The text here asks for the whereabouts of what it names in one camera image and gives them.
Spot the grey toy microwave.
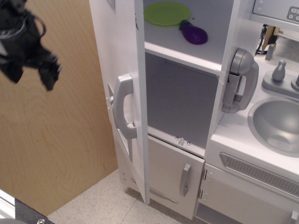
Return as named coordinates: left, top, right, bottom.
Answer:
left=251, top=0, right=299, bottom=25

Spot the grey toy sink basin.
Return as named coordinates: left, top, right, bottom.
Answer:
left=248, top=98, right=299, bottom=158

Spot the grey ice dispenser panel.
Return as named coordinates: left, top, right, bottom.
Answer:
left=108, top=83, right=134, bottom=162

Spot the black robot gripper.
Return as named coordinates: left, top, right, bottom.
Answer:
left=0, top=0, right=62, bottom=91

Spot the white lower freezer door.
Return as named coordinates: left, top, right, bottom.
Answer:
left=148, top=136, right=205, bottom=219

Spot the grey oven vent panel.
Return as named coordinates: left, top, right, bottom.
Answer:
left=219, top=152, right=299, bottom=198

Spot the purple toy eggplant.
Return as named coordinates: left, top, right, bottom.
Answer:
left=179, top=20, right=208, bottom=45

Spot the white toy kitchen cabinet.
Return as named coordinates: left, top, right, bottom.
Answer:
left=89, top=0, right=299, bottom=224

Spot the white oven door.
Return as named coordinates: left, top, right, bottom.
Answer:
left=196, top=164, right=299, bottom=224

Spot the grey toy faucet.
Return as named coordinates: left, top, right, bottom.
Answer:
left=262, top=60, right=299, bottom=99

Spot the aluminium frame with black base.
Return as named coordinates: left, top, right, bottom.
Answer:
left=0, top=190, right=55, bottom=224

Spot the green toy plate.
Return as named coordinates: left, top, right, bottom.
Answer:
left=143, top=1, right=191, bottom=26

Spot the white fridge door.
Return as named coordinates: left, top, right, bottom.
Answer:
left=90, top=0, right=150, bottom=204

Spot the grey upper door handle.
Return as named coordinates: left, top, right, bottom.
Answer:
left=112, top=74, right=137, bottom=140

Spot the grey toy wall phone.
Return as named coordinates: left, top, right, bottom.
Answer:
left=222, top=49, right=259, bottom=113

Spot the plywood back panel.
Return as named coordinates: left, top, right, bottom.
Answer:
left=0, top=0, right=117, bottom=215

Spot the grey lower door handle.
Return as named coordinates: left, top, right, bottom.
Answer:
left=179, top=163, right=191, bottom=197

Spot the grey door handle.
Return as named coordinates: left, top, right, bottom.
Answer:
left=112, top=74, right=137, bottom=140
left=179, top=163, right=191, bottom=197

